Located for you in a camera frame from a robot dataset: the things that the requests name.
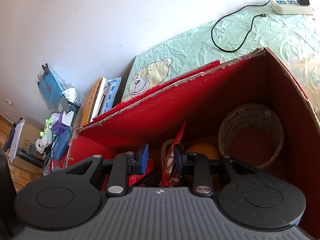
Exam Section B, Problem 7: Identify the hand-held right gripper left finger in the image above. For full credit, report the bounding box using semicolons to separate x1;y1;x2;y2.
64;144;150;197

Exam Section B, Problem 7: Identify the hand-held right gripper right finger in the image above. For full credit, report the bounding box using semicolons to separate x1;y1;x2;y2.
173;145;258;197

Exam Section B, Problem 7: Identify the red white knot ornament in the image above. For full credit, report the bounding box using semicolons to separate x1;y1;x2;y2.
160;120;187;188

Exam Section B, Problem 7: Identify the brown wooden gourd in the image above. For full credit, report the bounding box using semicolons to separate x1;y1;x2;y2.
184;143;222;190

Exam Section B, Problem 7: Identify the large red cardboard box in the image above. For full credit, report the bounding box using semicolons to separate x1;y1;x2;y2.
65;47;320;239

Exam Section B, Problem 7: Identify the wooden cabinet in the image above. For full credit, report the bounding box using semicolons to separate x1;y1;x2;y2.
0;115;44;192

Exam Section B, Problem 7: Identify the black cylinder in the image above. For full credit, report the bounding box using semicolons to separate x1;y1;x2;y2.
16;147;46;168

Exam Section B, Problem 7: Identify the white hanging cloth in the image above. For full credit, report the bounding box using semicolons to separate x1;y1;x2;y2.
5;117;25;160

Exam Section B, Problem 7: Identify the blue packet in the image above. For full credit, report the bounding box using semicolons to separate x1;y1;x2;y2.
50;129;72;160

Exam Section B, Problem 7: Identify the green toy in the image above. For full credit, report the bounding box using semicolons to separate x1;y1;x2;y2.
44;118;55;133

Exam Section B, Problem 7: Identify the purple packet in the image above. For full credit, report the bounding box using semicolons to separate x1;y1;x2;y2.
52;119;66;134

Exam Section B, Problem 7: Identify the brown book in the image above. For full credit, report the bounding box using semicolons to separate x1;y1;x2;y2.
91;78;108;122

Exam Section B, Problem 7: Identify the blue patterned folder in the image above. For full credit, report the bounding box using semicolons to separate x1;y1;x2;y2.
101;77;122;114

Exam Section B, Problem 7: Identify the tan book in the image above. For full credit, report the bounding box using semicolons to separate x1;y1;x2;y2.
75;76;104;128

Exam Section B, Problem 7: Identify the small dark device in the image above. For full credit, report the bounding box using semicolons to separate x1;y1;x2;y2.
59;96;71;113

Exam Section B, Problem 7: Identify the light blue plastic bag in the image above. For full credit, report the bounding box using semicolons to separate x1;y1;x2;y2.
37;64;64;110

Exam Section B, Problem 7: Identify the green printed tablecloth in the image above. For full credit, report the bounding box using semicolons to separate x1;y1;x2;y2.
121;5;320;103

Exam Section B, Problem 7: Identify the white power strip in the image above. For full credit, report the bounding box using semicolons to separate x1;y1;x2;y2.
269;0;315;15

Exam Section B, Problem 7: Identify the black cable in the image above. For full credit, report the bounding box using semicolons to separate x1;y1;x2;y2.
211;4;269;53

